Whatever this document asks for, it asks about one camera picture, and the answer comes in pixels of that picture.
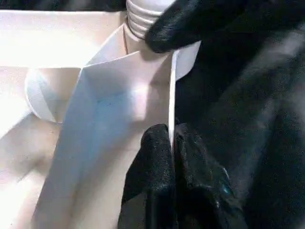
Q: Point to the white plastic table top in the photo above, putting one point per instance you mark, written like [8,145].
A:
[35,47]

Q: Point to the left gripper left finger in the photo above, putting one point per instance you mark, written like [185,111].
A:
[150,179]

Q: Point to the white plastic table leg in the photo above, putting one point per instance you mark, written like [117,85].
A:
[143,14]

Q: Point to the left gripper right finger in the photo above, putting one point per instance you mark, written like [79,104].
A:
[205,186]

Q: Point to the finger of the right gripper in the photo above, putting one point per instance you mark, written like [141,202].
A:
[171,31]

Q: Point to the black mat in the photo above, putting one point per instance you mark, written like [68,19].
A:
[262,95]

